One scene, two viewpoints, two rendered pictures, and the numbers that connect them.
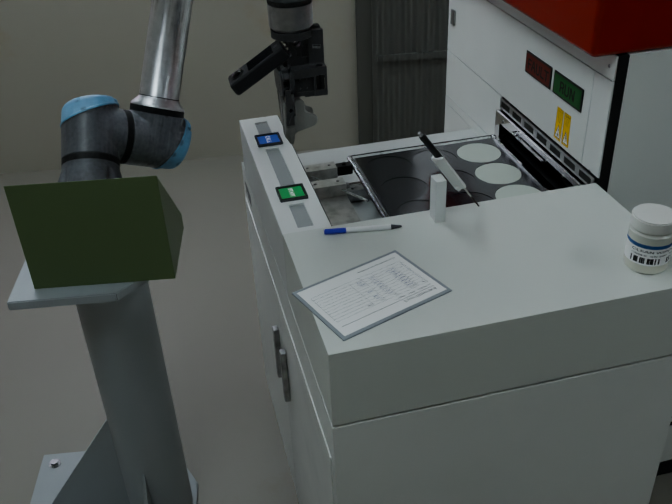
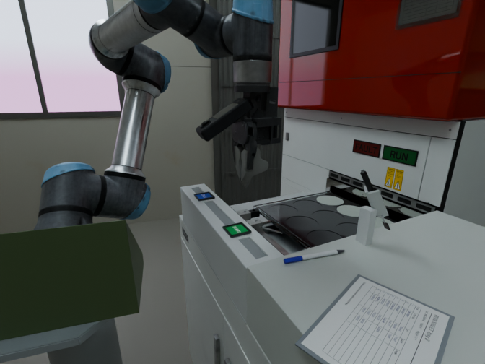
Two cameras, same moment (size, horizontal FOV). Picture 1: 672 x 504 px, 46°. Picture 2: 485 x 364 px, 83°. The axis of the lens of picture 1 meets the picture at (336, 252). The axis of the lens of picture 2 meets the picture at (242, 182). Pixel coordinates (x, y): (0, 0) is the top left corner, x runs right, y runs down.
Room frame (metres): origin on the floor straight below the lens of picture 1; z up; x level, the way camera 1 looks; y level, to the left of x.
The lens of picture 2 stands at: (0.77, 0.21, 1.29)
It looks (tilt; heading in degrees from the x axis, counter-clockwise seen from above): 18 degrees down; 347
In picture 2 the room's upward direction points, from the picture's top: straight up
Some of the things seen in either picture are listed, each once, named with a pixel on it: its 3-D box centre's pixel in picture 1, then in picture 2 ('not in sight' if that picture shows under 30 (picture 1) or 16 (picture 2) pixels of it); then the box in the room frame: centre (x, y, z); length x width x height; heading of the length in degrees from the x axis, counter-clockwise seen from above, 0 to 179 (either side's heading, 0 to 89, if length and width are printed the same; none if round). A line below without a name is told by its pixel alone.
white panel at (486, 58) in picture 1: (514, 83); (339, 161); (1.75, -0.44, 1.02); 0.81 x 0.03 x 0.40; 13
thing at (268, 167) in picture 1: (282, 195); (219, 233); (1.50, 0.11, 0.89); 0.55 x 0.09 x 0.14; 13
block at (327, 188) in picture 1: (326, 188); (249, 226); (1.52, 0.01, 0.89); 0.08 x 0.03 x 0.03; 103
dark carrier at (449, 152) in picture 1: (451, 181); (328, 217); (1.52, -0.26, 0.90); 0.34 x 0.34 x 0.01; 13
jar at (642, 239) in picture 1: (650, 238); not in sight; (1.07, -0.51, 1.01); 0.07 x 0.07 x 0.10
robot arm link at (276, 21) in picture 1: (290, 15); (251, 74); (1.33, 0.06, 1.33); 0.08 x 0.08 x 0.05
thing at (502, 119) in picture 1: (537, 165); (368, 205); (1.58, -0.46, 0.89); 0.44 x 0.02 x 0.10; 13
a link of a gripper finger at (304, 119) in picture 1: (301, 121); (255, 167); (1.32, 0.05, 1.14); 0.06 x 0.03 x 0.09; 103
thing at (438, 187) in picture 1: (447, 185); (372, 214); (1.25, -0.21, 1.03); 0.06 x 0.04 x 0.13; 103
